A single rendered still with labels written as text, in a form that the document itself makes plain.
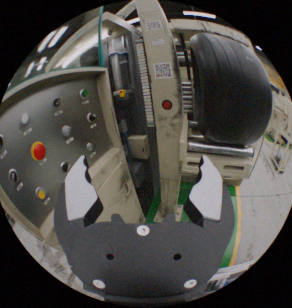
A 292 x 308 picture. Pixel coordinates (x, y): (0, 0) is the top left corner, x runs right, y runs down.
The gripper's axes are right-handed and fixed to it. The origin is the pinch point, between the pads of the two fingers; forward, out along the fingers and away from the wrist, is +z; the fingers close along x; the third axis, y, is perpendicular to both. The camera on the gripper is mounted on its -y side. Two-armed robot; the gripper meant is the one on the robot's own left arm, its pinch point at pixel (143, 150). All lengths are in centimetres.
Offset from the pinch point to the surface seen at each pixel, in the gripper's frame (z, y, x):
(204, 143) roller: 24.7, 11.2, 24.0
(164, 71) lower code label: 36.5, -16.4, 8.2
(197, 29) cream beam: 52, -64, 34
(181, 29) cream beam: 56, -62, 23
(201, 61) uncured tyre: 17.8, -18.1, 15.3
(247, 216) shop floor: 3, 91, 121
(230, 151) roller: 18.9, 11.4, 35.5
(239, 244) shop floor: -26, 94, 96
